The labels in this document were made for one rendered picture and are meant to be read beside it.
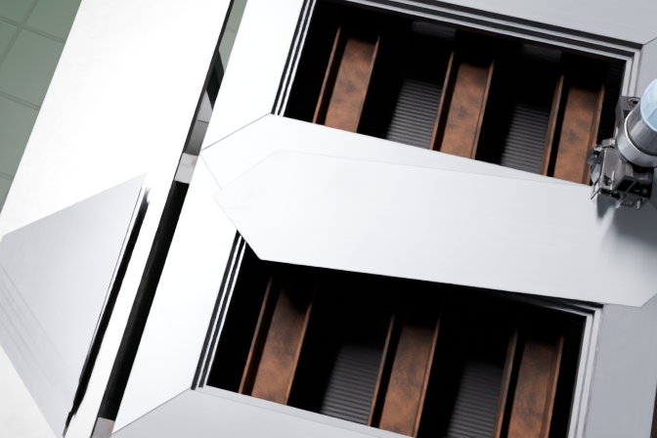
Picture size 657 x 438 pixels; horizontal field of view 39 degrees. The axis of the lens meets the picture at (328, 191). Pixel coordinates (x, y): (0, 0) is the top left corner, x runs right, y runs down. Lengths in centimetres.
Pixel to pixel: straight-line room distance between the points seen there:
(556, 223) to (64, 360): 78
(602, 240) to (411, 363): 37
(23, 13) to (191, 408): 157
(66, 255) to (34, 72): 113
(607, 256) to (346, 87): 57
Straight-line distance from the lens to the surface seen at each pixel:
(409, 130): 182
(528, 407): 158
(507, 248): 143
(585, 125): 174
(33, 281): 155
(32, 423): 155
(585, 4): 163
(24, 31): 267
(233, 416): 136
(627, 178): 129
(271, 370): 156
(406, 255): 141
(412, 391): 156
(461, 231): 143
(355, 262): 140
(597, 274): 145
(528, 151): 184
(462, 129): 169
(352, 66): 173
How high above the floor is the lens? 222
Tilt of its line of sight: 71 degrees down
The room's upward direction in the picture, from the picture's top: straight up
